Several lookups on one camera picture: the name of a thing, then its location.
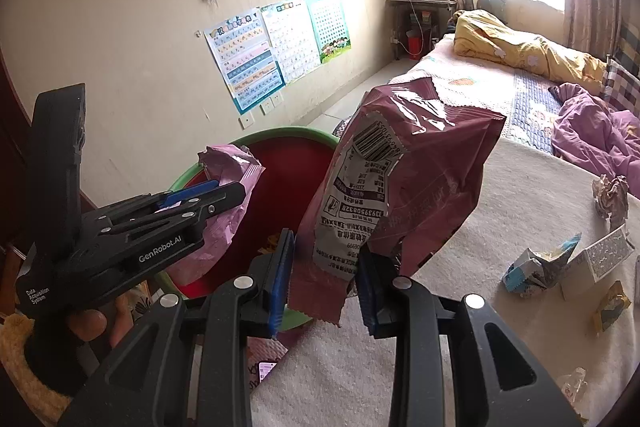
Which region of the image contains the large pink plastic bag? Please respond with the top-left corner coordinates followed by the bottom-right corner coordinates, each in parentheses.
top-left (164, 143), bottom-right (266, 287)

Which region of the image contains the pink snack bag with barcode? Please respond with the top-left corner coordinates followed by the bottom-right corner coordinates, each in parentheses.
top-left (288, 77), bottom-right (506, 324)

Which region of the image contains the blue white snack bag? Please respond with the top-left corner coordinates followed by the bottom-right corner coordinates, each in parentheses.
top-left (502, 233), bottom-right (582, 298)

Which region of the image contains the white milk carton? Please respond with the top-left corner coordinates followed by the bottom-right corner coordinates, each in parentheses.
top-left (560, 225), bottom-right (634, 301)

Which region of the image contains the pink white clear wrapper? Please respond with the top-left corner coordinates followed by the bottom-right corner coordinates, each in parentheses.
top-left (555, 366), bottom-right (588, 405)

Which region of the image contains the yellow black candy wrapper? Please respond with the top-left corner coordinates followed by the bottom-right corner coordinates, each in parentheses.
top-left (592, 281), bottom-right (630, 335)

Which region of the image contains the brown paper wrapper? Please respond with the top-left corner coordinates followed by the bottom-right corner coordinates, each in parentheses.
top-left (592, 174), bottom-right (629, 231)

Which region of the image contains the person left hand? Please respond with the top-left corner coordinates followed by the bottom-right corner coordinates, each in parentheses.
top-left (0, 296), bottom-right (137, 425)

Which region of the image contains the red bin with green rim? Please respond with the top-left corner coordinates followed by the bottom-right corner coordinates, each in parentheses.
top-left (152, 126), bottom-right (342, 333)

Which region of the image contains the beige fleece mat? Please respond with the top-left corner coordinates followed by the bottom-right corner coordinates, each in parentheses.
top-left (250, 139), bottom-right (639, 426)

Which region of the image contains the small red bucket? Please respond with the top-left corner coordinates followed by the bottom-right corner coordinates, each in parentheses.
top-left (407, 36), bottom-right (424, 61)

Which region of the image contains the purple crumpled duvet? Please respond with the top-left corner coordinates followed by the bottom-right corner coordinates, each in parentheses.
top-left (549, 82), bottom-right (640, 197)

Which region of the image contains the yellow rolled duvet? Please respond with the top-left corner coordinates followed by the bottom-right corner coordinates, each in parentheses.
top-left (454, 10), bottom-right (606, 95)

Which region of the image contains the dark side table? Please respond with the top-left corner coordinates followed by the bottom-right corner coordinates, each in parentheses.
top-left (385, 0), bottom-right (458, 61)

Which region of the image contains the checkered pillow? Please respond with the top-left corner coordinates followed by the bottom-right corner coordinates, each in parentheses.
top-left (600, 56), bottom-right (640, 116)

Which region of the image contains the blue pinyin wall poster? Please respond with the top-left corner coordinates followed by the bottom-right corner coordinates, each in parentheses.
top-left (204, 8), bottom-right (285, 115)

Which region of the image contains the white chart wall poster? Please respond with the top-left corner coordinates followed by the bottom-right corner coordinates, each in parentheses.
top-left (260, 0), bottom-right (320, 84)

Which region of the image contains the green number wall poster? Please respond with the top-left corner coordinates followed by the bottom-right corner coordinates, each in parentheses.
top-left (305, 0), bottom-right (352, 64)

